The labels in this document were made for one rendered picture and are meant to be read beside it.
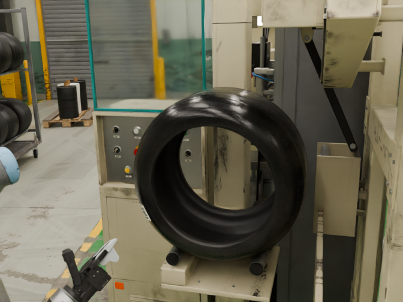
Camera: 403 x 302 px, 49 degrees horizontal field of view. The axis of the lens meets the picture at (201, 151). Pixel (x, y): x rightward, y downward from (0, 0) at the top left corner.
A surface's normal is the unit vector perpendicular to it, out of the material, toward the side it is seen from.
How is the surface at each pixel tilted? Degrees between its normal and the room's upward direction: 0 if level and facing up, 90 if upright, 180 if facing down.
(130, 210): 90
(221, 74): 90
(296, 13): 90
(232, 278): 0
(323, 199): 90
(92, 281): 70
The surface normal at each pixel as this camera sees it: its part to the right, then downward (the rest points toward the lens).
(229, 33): -0.26, 0.26
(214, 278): -0.02, -0.96
